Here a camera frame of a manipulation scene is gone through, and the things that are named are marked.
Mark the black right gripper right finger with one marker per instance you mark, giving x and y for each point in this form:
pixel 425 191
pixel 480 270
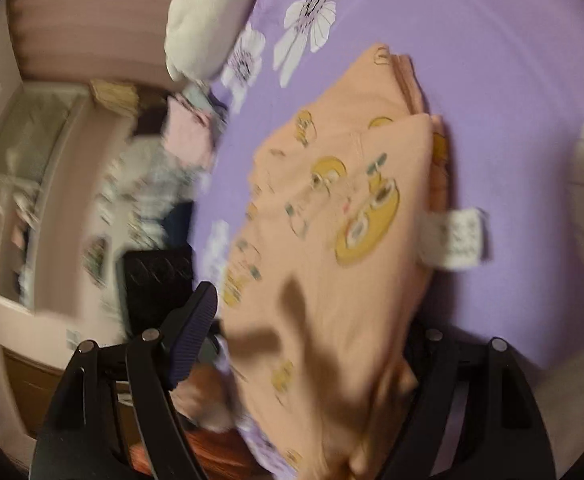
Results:
pixel 502 435

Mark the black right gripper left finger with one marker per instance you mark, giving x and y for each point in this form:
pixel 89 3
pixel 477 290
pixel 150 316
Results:
pixel 81 436

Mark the orange duck print garment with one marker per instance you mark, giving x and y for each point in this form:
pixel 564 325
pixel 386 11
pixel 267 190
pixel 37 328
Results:
pixel 349 202

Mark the person's left hand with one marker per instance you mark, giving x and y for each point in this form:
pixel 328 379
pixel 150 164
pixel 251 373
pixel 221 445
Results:
pixel 203 399

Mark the dark navy garment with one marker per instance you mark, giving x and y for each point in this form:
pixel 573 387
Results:
pixel 176 224

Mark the plaid grey shirt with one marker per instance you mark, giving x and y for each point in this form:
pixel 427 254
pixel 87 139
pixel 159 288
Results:
pixel 144 182

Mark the pink folded garment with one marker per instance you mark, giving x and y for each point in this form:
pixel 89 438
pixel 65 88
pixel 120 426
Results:
pixel 188 134

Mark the straw yellow hanging tassel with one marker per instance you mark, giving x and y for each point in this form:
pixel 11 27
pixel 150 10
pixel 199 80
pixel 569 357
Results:
pixel 122 99

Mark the white plush goose toy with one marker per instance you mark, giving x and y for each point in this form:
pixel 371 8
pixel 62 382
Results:
pixel 200 35

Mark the pink window curtain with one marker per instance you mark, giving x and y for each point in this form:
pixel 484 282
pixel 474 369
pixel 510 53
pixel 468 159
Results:
pixel 81 40

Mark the purple floral bed sheet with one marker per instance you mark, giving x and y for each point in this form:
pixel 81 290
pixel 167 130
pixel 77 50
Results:
pixel 507 76

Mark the white wall shelf unit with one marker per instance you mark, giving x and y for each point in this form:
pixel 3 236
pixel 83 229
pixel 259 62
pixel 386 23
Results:
pixel 37 128

